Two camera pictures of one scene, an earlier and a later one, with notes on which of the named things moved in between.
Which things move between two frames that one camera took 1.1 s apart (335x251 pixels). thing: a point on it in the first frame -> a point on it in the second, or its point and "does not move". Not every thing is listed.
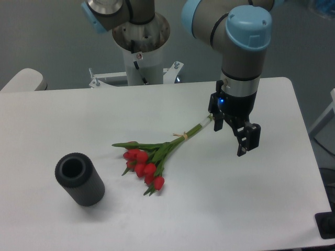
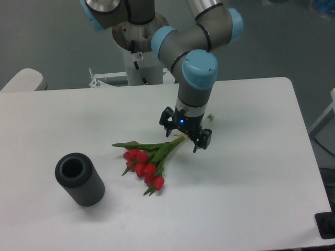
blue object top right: x=325 y=6 does not move
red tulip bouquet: x=144 y=160 does not move
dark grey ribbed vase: x=76 y=173 does not move
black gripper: x=236 y=111 -> x=191 y=126
